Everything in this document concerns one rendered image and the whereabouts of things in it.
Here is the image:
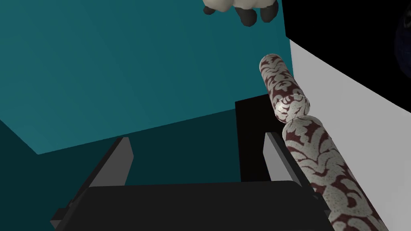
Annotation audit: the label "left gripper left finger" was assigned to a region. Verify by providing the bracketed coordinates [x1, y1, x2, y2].
[65, 137, 134, 206]

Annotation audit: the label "white door leaf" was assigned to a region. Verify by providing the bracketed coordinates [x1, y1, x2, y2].
[289, 39, 411, 231]

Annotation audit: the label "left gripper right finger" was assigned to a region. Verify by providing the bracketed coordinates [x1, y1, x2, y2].
[263, 131, 319, 195]

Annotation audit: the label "white toy sheep black feet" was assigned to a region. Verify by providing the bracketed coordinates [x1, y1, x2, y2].
[202, 0, 280, 28]

